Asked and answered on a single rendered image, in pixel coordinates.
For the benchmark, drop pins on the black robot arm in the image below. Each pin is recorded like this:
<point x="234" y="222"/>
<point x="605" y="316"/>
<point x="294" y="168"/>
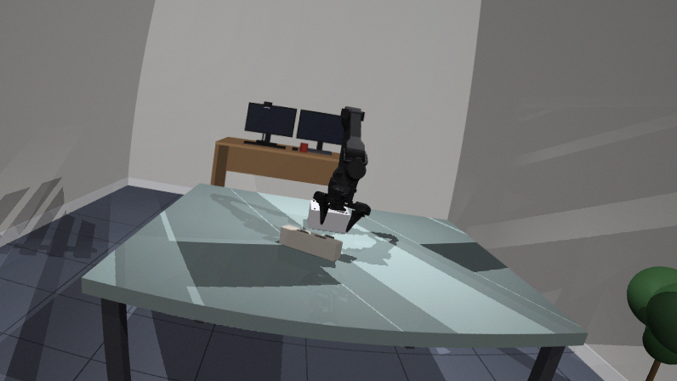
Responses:
<point x="353" y="157"/>

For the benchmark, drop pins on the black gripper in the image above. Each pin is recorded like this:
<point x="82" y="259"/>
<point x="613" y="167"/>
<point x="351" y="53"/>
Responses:
<point x="361" y="209"/>

